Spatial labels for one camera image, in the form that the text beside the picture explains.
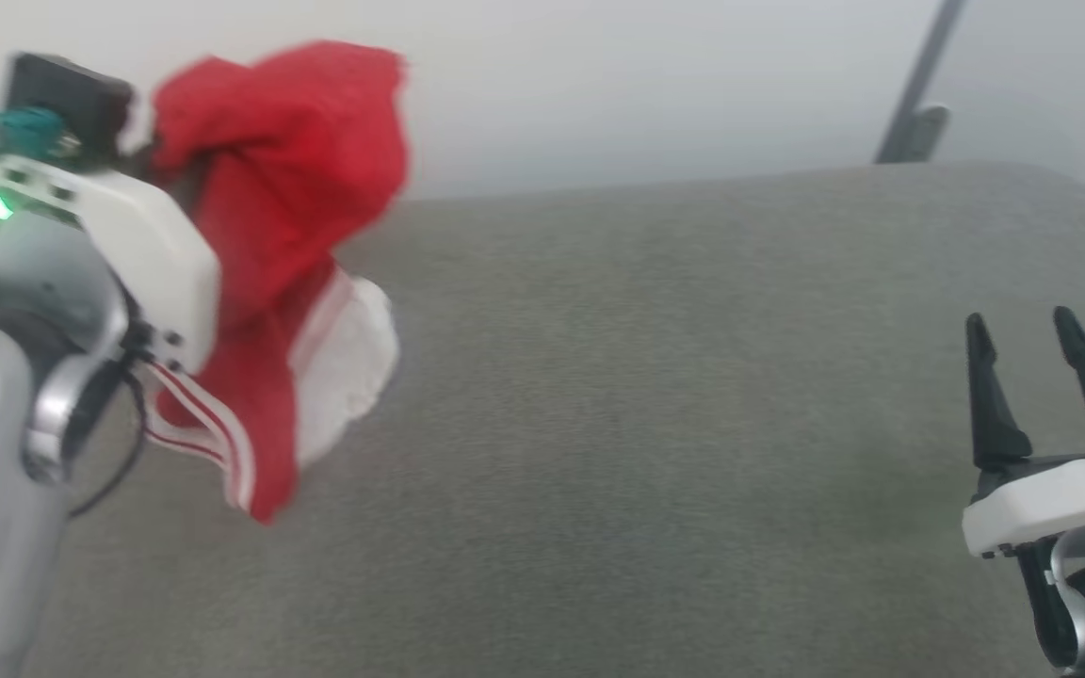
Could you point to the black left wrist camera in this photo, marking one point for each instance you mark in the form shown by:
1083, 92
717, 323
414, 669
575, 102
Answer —
67, 99

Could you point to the grey metal bracket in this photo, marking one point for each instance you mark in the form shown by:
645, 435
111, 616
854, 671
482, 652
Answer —
914, 104

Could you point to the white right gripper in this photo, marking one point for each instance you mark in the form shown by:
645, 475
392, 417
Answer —
1051, 504

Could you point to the red white-striped garment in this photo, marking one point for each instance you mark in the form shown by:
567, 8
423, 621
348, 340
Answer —
288, 188

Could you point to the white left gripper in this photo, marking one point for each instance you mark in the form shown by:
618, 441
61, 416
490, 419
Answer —
152, 254

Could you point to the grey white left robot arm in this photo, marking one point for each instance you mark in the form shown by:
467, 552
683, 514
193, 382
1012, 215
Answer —
6, 395

